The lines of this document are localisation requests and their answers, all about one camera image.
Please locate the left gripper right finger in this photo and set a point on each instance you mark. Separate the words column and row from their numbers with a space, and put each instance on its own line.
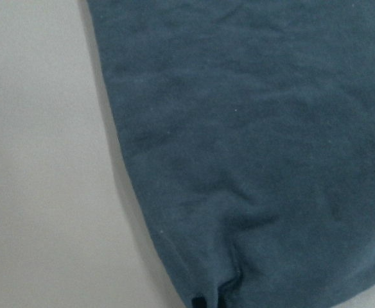
column 223, row 296

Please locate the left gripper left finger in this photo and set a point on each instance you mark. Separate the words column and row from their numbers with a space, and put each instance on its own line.
column 198, row 302

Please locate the black graphic t-shirt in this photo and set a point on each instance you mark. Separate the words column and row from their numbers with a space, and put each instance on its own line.
column 248, row 132

